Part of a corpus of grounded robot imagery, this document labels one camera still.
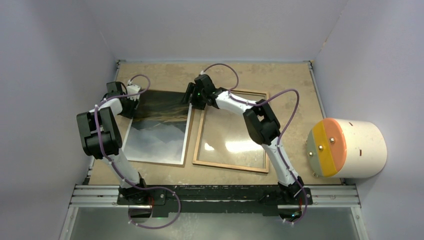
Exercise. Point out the black wooden picture frame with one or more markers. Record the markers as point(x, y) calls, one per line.
point(232, 132)

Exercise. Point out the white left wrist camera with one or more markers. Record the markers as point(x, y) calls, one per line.
point(133, 91)

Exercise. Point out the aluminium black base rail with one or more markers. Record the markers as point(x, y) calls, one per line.
point(267, 200)

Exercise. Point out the grey landscape photo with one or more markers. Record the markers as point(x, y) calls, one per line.
point(159, 129)

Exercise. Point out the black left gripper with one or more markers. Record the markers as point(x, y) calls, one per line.
point(129, 114)

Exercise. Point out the clear acrylic sheet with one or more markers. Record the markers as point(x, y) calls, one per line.
point(232, 139)

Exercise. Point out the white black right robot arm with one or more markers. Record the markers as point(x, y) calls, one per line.
point(262, 125)

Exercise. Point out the white cylinder with orange lid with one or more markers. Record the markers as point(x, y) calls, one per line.
point(340, 148)

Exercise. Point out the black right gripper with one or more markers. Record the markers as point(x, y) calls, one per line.
point(192, 89)

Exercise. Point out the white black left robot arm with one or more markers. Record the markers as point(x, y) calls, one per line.
point(101, 138)

